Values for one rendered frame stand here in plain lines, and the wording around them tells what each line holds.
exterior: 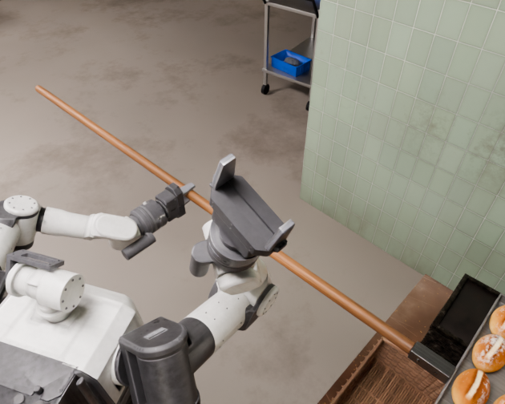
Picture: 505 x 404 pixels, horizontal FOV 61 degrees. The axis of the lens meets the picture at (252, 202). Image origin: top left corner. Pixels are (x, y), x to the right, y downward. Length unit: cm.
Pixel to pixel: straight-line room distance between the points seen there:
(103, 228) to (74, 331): 41
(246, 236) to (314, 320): 192
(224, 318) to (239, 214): 37
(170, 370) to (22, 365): 25
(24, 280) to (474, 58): 178
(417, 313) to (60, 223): 137
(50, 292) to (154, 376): 22
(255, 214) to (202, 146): 296
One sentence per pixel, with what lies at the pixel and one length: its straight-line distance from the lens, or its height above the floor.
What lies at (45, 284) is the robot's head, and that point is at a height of 151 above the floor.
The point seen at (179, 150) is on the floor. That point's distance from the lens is 350.
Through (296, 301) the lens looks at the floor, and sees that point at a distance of 250.
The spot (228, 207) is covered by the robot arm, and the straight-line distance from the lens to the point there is 56.
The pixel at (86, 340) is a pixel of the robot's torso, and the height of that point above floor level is 140.
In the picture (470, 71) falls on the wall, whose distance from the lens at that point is 205.
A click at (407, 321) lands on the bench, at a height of 58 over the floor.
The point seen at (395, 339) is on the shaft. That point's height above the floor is 121.
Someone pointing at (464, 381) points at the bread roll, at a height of 123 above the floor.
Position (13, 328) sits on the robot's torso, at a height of 140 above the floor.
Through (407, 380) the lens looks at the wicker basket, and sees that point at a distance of 171.
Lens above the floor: 209
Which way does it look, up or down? 44 degrees down
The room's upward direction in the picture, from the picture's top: straight up
